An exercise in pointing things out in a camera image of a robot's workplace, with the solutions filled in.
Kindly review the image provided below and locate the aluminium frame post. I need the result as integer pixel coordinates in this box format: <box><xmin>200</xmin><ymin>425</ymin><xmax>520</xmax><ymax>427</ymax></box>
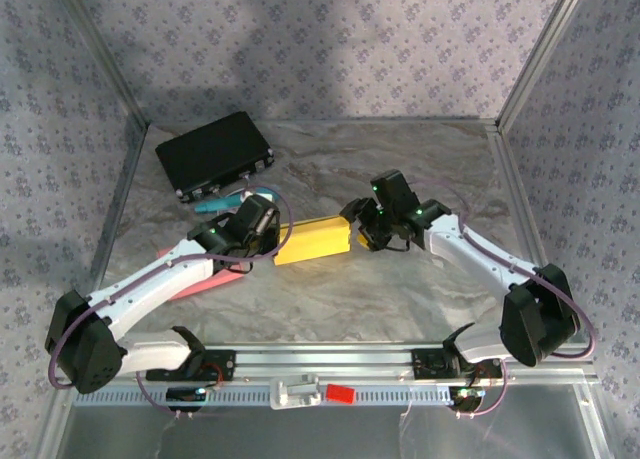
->
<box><xmin>494</xmin><ymin>0</ymin><xmax>594</xmax><ymax>130</ymax></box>
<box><xmin>49</xmin><ymin>0</ymin><xmax>151</xmax><ymax>130</ymax></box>

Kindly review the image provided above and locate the pink paper box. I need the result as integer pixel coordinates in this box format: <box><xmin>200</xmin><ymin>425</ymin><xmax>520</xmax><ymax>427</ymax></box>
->
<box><xmin>157</xmin><ymin>246</ymin><xmax>246</xmax><ymax>303</ymax></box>

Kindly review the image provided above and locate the small black right circuit board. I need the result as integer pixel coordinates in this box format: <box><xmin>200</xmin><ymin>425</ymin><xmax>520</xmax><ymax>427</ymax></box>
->
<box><xmin>447</xmin><ymin>386</ymin><xmax>486</xmax><ymax>413</ymax></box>

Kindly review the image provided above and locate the small black circuit board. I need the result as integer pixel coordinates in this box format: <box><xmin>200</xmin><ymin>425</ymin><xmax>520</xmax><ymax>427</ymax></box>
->
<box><xmin>447</xmin><ymin>386</ymin><xmax>486</xmax><ymax>413</ymax></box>
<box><xmin>166</xmin><ymin>386</ymin><xmax>207</xmax><ymax>413</ymax></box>

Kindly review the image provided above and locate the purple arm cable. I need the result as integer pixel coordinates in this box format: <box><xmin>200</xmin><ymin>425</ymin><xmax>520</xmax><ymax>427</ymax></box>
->
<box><xmin>409</xmin><ymin>178</ymin><xmax>599</xmax><ymax>420</ymax></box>
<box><xmin>47</xmin><ymin>184</ymin><xmax>294</xmax><ymax>420</ymax></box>

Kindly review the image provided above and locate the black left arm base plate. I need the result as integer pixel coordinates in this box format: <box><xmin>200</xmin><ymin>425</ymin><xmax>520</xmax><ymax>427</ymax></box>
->
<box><xmin>144</xmin><ymin>349</ymin><xmax>237</xmax><ymax>383</ymax></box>

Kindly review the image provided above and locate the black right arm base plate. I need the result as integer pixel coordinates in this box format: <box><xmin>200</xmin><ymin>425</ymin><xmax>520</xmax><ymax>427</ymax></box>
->
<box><xmin>411</xmin><ymin>348</ymin><xmax>504</xmax><ymax>380</ymax></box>

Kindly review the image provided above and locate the red plastic block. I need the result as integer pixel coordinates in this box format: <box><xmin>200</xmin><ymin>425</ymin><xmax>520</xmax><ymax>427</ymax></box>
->
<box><xmin>325</xmin><ymin>384</ymin><xmax>356</xmax><ymax>405</ymax></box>

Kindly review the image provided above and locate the white plastic bracket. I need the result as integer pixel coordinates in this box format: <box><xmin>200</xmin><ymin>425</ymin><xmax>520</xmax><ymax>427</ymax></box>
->
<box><xmin>268</xmin><ymin>373</ymin><xmax>322</xmax><ymax>411</ymax></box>

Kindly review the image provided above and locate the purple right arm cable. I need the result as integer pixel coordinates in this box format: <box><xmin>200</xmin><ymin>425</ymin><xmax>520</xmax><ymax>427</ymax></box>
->
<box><xmin>409</xmin><ymin>178</ymin><xmax>599</xmax><ymax>420</ymax></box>

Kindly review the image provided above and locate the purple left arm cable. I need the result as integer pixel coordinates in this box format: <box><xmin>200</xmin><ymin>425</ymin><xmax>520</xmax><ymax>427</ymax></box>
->
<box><xmin>47</xmin><ymin>184</ymin><xmax>294</xmax><ymax>420</ymax></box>

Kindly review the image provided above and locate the black hard case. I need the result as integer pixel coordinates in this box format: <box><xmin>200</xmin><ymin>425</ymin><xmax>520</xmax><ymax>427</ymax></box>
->
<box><xmin>154</xmin><ymin>111</ymin><xmax>275</xmax><ymax>203</ymax></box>

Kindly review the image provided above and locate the yellow paper box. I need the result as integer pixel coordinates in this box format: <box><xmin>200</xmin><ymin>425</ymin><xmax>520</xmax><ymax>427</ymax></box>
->
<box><xmin>272</xmin><ymin>214</ymin><xmax>351</xmax><ymax>268</ymax></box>

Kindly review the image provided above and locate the aluminium mounting rail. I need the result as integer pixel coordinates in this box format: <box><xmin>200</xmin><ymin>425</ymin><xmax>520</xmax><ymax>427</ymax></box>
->
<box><xmin>53</xmin><ymin>343</ymin><xmax>599</xmax><ymax>385</ymax></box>

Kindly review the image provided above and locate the small black left circuit board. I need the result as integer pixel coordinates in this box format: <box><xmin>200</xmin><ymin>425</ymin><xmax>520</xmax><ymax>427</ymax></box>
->
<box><xmin>166</xmin><ymin>386</ymin><xmax>207</xmax><ymax>413</ymax></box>

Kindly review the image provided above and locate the aluminium frame bar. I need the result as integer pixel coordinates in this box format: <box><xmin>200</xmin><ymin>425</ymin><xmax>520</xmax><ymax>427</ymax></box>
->
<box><xmin>487</xmin><ymin>121</ymin><xmax>571</xmax><ymax>343</ymax></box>
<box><xmin>64</xmin><ymin>121</ymin><xmax>151</xmax><ymax>348</ymax></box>

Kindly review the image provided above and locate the shiny metal sheet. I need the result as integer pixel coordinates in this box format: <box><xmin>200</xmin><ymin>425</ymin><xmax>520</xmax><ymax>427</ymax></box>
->
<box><xmin>54</xmin><ymin>403</ymin><xmax>611</xmax><ymax>459</ymax></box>

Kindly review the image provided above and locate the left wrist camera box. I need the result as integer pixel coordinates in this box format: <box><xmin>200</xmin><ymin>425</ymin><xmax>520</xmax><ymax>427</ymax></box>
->
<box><xmin>252</xmin><ymin>206</ymin><xmax>281</xmax><ymax>236</ymax></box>

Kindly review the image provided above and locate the black left wrist cable loop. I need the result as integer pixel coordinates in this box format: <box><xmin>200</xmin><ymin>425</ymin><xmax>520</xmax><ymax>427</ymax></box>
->
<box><xmin>214</xmin><ymin>257</ymin><xmax>257</xmax><ymax>276</ymax></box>

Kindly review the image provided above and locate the teal blue tube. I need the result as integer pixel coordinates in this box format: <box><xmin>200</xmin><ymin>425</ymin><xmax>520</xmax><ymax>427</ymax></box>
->
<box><xmin>194</xmin><ymin>191</ymin><xmax>276</xmax><ymax>215</ymax></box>

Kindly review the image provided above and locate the grey slotted cable tray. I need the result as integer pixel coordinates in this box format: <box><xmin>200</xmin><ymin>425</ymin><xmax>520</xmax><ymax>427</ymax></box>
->
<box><xmin>72</xmin><ymin>383</ymin><xmax>456</xmax><ymax>408</ymax></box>

